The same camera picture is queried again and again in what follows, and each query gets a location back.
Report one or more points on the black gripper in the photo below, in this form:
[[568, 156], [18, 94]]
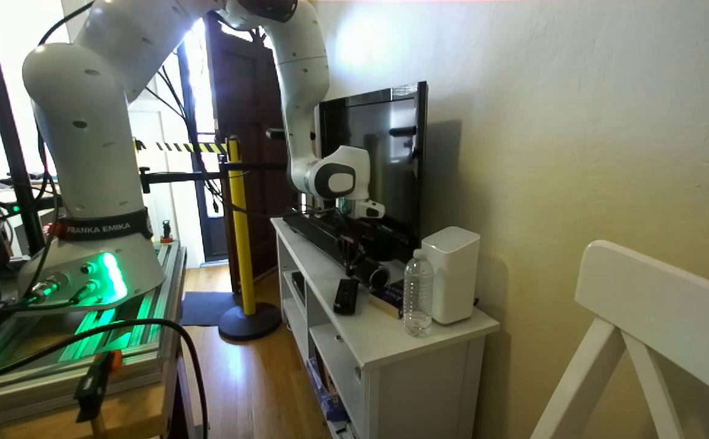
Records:
[[360, 233]]

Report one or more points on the black remote control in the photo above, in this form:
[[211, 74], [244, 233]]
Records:
[[348, 295]]

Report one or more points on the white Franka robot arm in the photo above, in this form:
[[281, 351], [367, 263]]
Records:
[[93, 137]]

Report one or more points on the clear plastic water bottle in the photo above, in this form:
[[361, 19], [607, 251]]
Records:
[[418, 295]]

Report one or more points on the white tower router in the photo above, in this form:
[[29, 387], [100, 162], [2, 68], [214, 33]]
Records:
[[451, 270]]

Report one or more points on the white television stand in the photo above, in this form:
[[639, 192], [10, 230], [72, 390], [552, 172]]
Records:
[[387, 357]]

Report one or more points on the black flat screen television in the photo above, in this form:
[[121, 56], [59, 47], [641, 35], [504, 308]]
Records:
[[378, 155]]

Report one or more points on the blue floor mat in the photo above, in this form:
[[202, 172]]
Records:
[[206, 308]]

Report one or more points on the dark brown door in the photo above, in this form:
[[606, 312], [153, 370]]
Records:
[[247, 147]]

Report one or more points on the black yellow caution tape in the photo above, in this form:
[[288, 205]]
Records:
[[178, 147]]

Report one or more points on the white wooden chair grey cushion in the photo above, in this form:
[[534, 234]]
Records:
[[655, 324]]

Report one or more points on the orange black clamp device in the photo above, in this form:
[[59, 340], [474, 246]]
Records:
[[99, 380]]

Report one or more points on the robot mounting table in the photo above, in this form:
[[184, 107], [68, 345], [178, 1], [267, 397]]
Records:
[[69, 357]]

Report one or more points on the black vertical pole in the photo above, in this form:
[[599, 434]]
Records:
[[3, 123]]

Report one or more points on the yellow stanchion post black base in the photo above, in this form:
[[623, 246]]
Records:
[[244, 245]]

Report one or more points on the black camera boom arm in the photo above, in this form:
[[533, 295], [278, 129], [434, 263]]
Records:
[[198, 174]]

